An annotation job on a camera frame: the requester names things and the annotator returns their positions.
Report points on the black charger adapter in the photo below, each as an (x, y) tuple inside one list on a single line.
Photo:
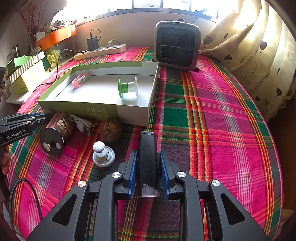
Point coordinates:
[(92, 43)]

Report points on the brown walnut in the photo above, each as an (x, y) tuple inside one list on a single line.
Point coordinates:
[(67, 131), (110, 130)]

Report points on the cream heart curtain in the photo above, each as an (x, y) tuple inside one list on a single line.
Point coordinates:
[(256, 46)]

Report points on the yellow-green carton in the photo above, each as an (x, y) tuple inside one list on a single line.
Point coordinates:
[(28, 80)]

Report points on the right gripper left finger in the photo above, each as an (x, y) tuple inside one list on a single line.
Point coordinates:
[(128, 171)]

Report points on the red branch decoration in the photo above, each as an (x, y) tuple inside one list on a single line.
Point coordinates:
[(32, 15)]

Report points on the beige power strip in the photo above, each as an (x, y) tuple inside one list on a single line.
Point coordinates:
[(116, 49)]

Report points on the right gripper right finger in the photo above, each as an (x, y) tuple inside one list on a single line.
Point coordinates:
[(169, 170)]

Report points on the green striped gift box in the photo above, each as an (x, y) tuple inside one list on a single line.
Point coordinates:
[(25, 66)]

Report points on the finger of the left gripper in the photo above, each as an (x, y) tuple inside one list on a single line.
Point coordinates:
[(39, 115), (35, 122)]

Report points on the pink green clip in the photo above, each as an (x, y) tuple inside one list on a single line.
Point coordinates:
[(80, 80)]

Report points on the orange tray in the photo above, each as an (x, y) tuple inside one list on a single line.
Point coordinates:
[(56, 36)]

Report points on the black bike light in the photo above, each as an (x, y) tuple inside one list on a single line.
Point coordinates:
[(147, 166)]

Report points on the green white spool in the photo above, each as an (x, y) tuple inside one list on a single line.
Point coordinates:
[(127, 87)]

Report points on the white green cardboard box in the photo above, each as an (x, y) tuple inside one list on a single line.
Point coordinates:
[(98, 98)]

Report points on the person's left hand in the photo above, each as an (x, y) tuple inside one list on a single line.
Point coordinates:
[(5, 162)]

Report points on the black round disc device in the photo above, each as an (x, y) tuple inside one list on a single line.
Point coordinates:
[(52, 141)]

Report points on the plaid pink green cloth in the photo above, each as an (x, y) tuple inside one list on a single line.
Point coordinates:
[(204, 120)]

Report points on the grey portable fan heater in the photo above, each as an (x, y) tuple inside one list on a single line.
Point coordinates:
[(177, 45)]

